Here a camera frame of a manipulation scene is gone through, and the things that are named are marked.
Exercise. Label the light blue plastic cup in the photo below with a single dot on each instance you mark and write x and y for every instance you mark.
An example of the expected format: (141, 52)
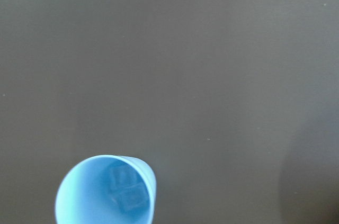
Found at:
(86, 194)

